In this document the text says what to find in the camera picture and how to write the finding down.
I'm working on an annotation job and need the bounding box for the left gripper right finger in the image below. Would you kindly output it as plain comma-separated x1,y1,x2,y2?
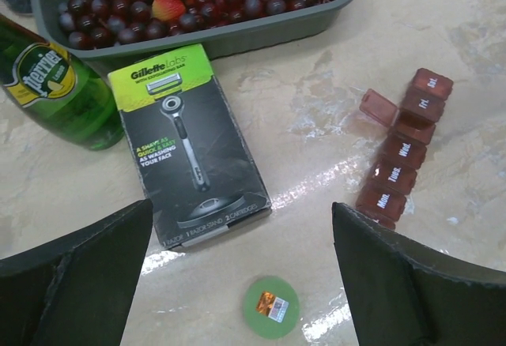
332,203,505,345

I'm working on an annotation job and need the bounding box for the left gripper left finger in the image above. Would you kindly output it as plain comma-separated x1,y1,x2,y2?
1,199,153,345

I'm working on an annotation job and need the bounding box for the green bottle cap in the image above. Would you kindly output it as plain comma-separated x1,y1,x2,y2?
243,276,300,340

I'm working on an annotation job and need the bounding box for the red weekly pill organizer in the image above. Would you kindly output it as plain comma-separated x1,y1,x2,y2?
355,68,454,230

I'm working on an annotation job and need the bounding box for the razor box black green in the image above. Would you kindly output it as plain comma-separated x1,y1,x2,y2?
108,44,271,250

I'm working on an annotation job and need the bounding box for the green glass bottle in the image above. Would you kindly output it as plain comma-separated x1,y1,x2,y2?
1,15,123,150

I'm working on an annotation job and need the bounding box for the purple grape bunch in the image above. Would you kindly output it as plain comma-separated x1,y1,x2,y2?
58,0,334,50

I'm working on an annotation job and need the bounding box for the grey fruit tray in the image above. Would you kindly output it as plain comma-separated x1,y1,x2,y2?
31,0,352,61

